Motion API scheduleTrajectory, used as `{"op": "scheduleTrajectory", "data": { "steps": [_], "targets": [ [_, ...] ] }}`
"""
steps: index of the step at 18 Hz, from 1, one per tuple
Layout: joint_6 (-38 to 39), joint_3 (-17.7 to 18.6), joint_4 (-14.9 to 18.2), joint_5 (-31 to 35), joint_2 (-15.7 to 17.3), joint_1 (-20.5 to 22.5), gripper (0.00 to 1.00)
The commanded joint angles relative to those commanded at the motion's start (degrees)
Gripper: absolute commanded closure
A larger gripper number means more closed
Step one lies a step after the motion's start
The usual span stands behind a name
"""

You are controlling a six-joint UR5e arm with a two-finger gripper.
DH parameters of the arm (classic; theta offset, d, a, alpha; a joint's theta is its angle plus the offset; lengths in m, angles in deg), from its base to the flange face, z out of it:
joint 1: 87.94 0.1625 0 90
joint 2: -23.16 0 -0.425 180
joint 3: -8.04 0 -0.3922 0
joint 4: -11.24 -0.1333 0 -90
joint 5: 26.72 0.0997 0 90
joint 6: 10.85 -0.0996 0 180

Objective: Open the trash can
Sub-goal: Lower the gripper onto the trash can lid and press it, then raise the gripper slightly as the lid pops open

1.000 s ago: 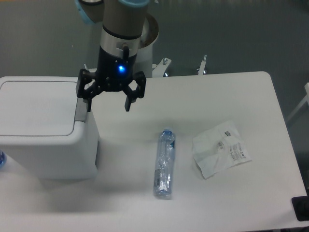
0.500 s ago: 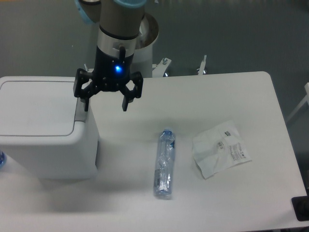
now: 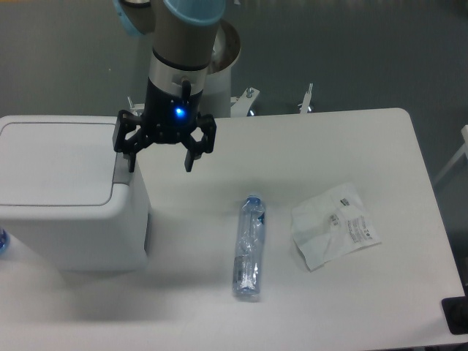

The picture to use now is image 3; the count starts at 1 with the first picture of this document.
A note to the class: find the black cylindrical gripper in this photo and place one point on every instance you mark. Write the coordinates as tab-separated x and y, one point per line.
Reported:
166	119

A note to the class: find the white plastic trash can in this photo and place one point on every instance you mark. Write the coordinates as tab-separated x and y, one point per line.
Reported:
69	197

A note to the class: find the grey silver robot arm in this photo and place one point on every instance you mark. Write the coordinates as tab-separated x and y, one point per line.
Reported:
184	35

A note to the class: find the clear crushed plastic bottle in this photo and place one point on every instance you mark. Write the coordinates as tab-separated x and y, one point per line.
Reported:
249	245

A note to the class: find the white crumpled plastic bag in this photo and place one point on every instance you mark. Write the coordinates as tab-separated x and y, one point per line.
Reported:
332	225

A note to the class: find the black object at right edge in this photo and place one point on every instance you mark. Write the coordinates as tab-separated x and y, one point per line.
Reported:
455	311

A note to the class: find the white bracket with bolts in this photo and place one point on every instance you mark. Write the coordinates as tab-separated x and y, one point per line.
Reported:
135	108

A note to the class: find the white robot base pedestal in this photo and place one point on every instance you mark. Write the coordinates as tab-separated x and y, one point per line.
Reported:
217	94

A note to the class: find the white bolted foot bracket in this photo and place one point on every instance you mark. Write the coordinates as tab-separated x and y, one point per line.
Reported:
242	106

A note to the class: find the white frame at right edge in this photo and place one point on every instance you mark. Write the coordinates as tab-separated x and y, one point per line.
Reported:
454	164

